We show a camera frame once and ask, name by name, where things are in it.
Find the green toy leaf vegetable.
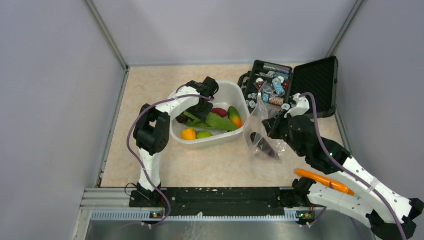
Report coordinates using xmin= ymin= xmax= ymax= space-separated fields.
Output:
xmin=183 ymin=112 xmax=240 ymax=132

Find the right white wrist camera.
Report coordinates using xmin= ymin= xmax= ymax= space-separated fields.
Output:
xmin=284 ymin=93 xmax=310 ymax=119

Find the orange marker pen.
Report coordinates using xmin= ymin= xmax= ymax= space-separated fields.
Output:
xmin=295 ymin=168 xmax=355 ymax=196

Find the red toy fruit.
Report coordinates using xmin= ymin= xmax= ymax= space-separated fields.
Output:
xmin=210 ymin=107 xmax=228 ymax=118

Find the black poker chip case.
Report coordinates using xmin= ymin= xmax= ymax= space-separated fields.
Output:
xmin=237 ymin=56 xmax=339 ymax=118

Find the purple toy eggplant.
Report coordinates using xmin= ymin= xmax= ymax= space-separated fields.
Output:
xmin=250 ymin=132 xmax=279 ymax=159

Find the orange toy bell pepper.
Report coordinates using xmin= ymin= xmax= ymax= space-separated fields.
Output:
xmin=180 ymin=127 xmax=197 ymax=141

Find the green orange toy mango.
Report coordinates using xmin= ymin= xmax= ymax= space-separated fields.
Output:
xmin=227 ymin=106 xmax=243 ymax=128

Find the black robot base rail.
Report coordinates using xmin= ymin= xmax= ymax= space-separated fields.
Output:
xmin=129 ymin=187 xmax=312 ymax=217

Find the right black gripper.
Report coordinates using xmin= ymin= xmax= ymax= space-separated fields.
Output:
xmin=262 ymin=108 xmax=305 ymax=157

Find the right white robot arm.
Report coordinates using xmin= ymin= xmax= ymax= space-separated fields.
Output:
xmin=262 ymin=114 xmax=424 ymax=240

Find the white plastic tub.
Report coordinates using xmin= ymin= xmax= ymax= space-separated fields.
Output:
xmin=170 ymin=80 xmax=250 ymax=150

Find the loose white poker chip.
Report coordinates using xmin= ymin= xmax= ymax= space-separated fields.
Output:
xmin=281 ymin=103 xmax=291 ymax=111

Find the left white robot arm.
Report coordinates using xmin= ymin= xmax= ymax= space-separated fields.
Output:
xmin=128 ymin=77 xmax=219 ymax=207

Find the dark brown toy fruit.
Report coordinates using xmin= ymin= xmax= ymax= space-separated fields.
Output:
xmin=175 ymin=113 xmax=190 ymax=124

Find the clear zip top bag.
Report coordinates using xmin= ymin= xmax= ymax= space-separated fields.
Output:
xmin=243 ymin=92 xmax=286 ymax=162

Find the green toy lime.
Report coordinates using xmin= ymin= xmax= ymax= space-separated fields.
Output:
xmin=196 ymin=130 xmax=213 ymax=139

